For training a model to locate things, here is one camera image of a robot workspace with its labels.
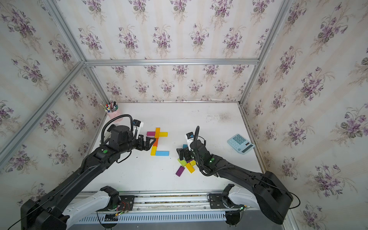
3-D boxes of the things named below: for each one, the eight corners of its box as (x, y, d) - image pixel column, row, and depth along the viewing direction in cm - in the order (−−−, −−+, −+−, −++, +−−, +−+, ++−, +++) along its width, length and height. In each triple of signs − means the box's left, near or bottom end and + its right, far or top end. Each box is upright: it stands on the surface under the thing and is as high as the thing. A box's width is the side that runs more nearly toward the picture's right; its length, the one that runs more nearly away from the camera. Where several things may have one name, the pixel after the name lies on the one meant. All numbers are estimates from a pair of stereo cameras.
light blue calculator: (244, 157, 92) (245, 155, 89) (227, 142, 99) (228, 140, 97) (253, 147, 96) (255, 145, 94) (236, 134, 103) (237, 131, 101)
